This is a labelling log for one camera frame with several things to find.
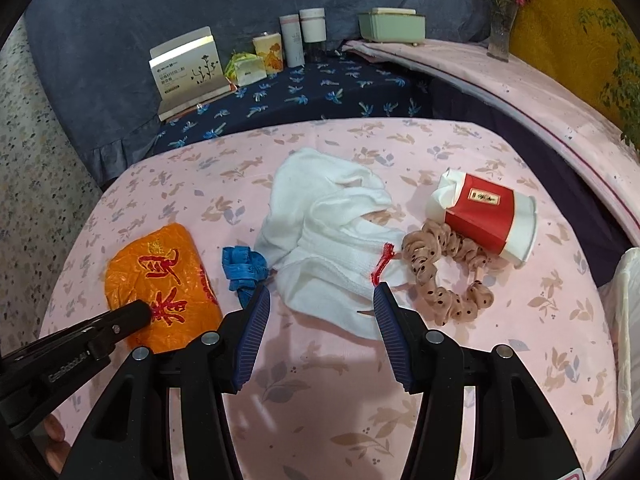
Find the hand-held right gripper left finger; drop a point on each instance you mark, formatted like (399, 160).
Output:
(252, 340)

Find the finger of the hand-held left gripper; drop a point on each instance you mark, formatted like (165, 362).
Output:
(122, 320)

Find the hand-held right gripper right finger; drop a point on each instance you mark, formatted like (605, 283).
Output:
(392, 330)

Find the orange plastic bag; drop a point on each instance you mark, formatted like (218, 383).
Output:
(150, 270)

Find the pink polka dot scrunchie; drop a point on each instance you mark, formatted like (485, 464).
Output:
(450, 295)

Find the blue band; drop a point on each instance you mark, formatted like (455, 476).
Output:
(242, 265)

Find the white cloth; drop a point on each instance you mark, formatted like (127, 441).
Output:
(330, 240)

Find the red white paper cup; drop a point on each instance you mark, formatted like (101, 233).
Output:
(485, 220)

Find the white-lined trash bin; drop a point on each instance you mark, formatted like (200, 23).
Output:
(625, 335)

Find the person's left hand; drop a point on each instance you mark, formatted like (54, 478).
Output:
(56, 435)

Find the pink rabbit print tablecloth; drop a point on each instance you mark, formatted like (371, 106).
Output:
(310, 385)

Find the dark purple cloth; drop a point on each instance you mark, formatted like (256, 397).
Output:
(525, 120)

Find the dark blue floral cloth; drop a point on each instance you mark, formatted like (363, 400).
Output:
(320, 92)

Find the white box with flower print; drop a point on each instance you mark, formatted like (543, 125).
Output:
(187, 75)

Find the green white packet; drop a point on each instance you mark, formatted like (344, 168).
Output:
(245, 70)

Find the pale pink shelf cloth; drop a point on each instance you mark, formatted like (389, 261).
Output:
(500, 80)

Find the yellow printed tin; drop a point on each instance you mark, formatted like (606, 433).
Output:
(270, 52)

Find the tall white bottle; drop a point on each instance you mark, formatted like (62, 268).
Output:
(292, 40)

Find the pale green box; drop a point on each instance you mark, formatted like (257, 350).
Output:
(392, 25)

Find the blue-grey backdrop cloth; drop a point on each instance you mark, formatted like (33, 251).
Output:
(125, 10)

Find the white jar with dark base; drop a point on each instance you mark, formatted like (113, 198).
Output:
(312, 27)

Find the glass vase with pink flowers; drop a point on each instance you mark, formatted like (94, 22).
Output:
(500, 25)

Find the yellow cloth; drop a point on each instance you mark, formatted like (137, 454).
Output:
(550, 20)

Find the green plant in white pot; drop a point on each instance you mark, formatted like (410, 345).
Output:
(620, 60)

